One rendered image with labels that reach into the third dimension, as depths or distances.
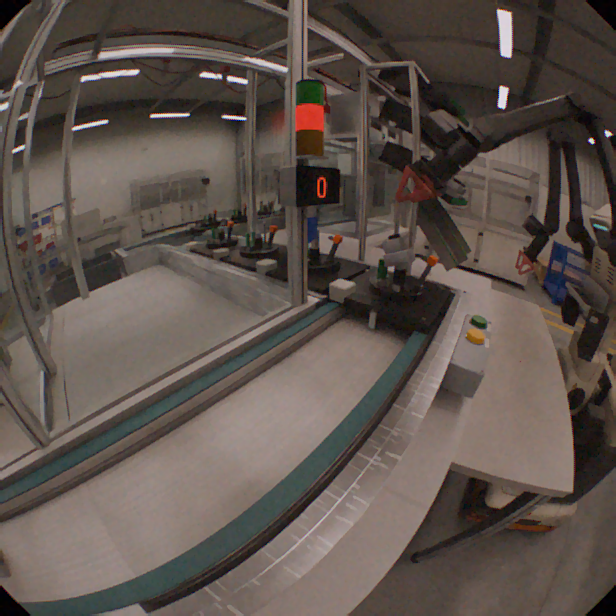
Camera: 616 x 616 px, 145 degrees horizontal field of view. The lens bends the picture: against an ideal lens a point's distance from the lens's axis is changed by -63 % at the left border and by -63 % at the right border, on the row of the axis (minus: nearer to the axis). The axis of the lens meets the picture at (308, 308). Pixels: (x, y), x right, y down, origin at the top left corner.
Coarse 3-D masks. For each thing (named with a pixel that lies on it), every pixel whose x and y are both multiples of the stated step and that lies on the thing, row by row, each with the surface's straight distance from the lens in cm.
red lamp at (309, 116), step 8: (312, 104) 48; (296, 112) 49; (304, 112) 47; (312, 112) 47; (320, 112) 48; (296, 120) 48; (304, 120) 47; (312, 120) 47; (320, 120) 48; (296, 128) 48; (304, 128) 47; (312, 128) 46; (320, 128) 47
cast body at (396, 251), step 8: (392, 240) 59; (400, 240) 59; (384, 248) 60; (392, 248) 59; (400, 248) 58; (384, 256) 60; (392, 256) 60; (400, 256) 59; (408, 256) 58; (384, 264) 63; (392, 264) 60; (400, 264) 59
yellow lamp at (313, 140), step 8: (296, 136) 48; (304, 136) 46; (312, 136) 46; (320, 136) 47; (296, 144) 47; (304, 144) 46; (312, 144) 46; (320, 144) 47; (296, 152) 47; (304, 152) 46; (312, 152) 46; (320, 152) 46
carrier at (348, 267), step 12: (312, 240) 73; (312, 252) 73; (312, 264) 70; (324, 264) 71; (336, 264) 71; (348, 264) 78; (360, 264) 79; (312, 276) 67; (324, 276) 67; (336, 276) 68; (348, 276) 68; (312, 288) 61; (324, 288) 60
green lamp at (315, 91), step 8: (296, 88) 51; (304, 88) 49; (312, 88) 49; (320, 88) 50; (296, 96) 50; (304, 96) 48; (312, 96) 48; (320, 96) 49; (296, 104) 49; (304, 104) 48; (320, 104) 49
